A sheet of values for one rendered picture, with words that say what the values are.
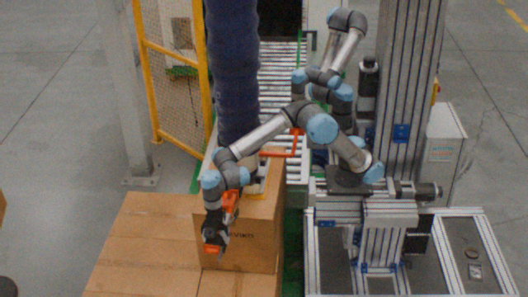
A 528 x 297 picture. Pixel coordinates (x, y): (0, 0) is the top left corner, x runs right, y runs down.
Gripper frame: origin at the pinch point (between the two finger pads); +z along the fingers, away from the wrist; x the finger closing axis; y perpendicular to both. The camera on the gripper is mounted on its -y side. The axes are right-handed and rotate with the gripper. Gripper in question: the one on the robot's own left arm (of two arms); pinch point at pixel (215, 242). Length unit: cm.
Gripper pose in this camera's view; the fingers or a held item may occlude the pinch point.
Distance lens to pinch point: 218.3
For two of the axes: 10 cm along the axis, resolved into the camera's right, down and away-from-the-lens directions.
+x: -9.9, -0.7, 1.3
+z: 0.2, 8.2, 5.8
